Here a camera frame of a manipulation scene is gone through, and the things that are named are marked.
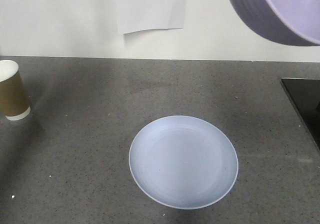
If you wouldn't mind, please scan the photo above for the purple plastic bowl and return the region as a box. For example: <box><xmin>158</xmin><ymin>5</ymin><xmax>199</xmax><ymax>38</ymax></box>
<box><xmin>229</xmin><ymin>0</ymin><xmax>320</xmax><ymax>47</ymax></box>

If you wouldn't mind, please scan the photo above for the light blue plate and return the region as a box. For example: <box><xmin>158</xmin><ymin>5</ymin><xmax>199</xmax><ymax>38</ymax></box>
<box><xmin>128</xmin><ymin>115</ymin><xmax>239</xmax><ymax>210</ymax></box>

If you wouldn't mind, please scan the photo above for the black glass gas cooktop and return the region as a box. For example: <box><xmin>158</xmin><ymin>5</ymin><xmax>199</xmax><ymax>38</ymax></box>
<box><xmin>280</xmin><ymin>77</ymin><xmax>320</xmax><ymax>154</ymax></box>

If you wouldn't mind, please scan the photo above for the brown paper coffee cup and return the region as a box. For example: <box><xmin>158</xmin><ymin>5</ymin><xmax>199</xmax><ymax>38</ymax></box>
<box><xmin>0</xmin><ymin>60</ymin><xmax>31</xmax><ymax>121</ymax></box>

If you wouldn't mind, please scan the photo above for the white paper sheet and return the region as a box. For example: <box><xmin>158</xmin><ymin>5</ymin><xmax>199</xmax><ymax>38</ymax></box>
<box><xmin>115</xmin><ymin>0</ymin><xmax>187</xmax><ymax>34</ymax></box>

